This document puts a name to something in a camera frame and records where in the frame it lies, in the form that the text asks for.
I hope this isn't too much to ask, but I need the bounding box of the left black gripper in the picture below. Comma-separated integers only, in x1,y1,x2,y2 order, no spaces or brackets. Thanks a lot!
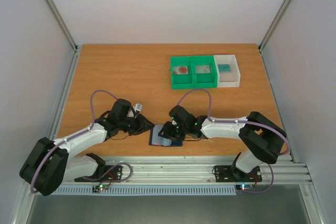
119,114,155,136

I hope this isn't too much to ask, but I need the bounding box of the dark blue card holder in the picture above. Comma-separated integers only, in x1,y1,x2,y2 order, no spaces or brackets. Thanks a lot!
149,124,183,147

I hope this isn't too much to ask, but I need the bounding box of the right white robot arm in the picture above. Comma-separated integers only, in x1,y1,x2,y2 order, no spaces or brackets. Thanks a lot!
158,105,290,182

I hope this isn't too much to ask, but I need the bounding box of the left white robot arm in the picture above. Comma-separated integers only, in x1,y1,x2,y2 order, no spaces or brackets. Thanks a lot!
19,99,154,196

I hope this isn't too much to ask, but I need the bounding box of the red patterned card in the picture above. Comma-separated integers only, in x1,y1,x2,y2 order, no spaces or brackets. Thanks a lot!
173,66,188,74

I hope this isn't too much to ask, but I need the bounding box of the grey card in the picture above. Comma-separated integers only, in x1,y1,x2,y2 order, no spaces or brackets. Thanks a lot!
196,65,211,74

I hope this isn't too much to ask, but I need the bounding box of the teal card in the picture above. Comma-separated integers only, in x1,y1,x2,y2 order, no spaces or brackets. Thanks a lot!
217,64,231,73

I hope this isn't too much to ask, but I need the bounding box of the left green bin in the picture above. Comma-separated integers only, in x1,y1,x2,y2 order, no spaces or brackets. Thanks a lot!
170,56,194,90

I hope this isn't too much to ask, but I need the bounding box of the green bin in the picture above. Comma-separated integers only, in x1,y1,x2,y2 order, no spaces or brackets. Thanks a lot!
170,56,194,90
192,55,218,88

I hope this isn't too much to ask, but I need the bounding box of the middle green bin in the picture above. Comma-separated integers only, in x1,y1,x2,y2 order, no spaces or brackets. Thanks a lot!
192,55,218,88

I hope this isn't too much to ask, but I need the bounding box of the left circuit board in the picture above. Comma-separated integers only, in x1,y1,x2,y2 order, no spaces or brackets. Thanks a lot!
92,184,109,193

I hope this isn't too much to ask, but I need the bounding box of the circuit board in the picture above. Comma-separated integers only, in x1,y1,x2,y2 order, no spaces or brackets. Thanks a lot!
92,184,109,193
236,184,255,191

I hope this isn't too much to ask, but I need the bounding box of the white bin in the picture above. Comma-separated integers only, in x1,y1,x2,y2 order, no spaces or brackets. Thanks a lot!
214,55,240,88

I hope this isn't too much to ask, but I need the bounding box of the right circuit board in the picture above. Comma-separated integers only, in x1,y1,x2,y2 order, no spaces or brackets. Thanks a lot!
236,184,255,191

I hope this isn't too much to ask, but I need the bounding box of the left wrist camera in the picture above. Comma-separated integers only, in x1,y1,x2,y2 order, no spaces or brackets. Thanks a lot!
129,103,143,117

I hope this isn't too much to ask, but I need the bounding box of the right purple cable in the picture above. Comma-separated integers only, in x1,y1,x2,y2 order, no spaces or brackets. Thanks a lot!
176,88,291,156

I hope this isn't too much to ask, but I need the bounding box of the purple cable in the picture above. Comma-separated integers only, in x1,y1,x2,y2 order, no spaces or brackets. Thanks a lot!
29,89,118,195
176,88,291,156

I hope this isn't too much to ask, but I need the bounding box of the aluminium front rail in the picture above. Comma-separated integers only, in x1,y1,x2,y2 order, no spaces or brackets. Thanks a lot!
102,155,312,185

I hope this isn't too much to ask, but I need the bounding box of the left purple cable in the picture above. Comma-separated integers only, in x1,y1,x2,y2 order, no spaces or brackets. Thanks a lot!
29,89,118,195

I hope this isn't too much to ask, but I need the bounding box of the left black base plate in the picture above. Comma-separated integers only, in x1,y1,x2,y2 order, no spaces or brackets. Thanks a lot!
74,165,122,182

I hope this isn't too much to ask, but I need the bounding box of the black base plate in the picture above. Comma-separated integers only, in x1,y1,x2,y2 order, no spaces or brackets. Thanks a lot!
212,165,262,183
74,165,122,182

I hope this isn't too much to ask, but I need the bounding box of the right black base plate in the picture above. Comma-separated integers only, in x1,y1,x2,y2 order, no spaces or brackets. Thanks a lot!
212,165,262,183

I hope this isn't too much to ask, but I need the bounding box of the grey slotted cable duct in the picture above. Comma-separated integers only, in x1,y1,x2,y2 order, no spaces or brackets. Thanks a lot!
53,184,236,196

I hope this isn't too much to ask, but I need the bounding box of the left aluminium frame post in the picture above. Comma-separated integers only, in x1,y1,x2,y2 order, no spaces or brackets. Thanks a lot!
29,0,79,54

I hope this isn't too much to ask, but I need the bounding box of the aluminium frame post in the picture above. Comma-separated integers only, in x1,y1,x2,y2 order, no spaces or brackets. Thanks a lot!
257,0,309,53
29,0,79,54

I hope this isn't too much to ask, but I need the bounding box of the right aluminium frame post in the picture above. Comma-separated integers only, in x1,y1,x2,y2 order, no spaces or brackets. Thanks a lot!
257,0,309,53

